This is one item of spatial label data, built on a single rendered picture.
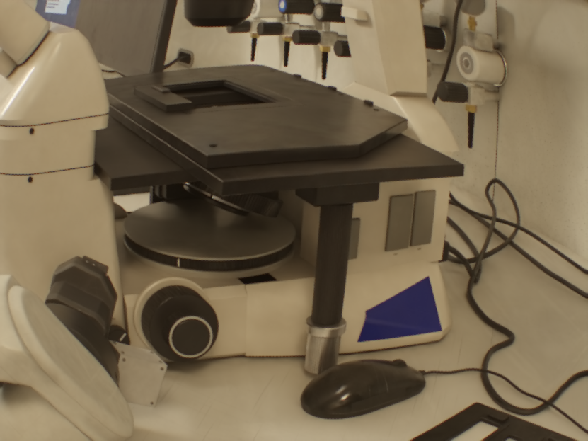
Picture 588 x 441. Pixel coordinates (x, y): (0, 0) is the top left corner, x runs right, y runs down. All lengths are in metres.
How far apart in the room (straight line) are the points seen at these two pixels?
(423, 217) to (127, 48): 0.51
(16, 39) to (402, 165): 0.34
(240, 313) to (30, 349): 0.41
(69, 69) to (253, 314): 0.28
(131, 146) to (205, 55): 1.48
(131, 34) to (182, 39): 1.21
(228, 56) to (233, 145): 1.44
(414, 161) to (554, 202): 0.53
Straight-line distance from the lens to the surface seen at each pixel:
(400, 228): 0.84
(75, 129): 0.68
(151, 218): 0.88
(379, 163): 0.69
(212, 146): 0.66
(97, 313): 0.59
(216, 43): 2.17
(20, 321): 0.41
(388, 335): 0.83
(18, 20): 0.70
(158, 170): 0.68
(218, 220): 0.88
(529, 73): 1.23
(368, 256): 0.83
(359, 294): 0.82
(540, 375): 0.81
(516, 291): 1.01
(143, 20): 1.14
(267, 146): 0.67
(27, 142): 0.68
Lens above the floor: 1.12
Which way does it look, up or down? 18 degrees down
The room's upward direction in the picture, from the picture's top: 4 degrees clockwise
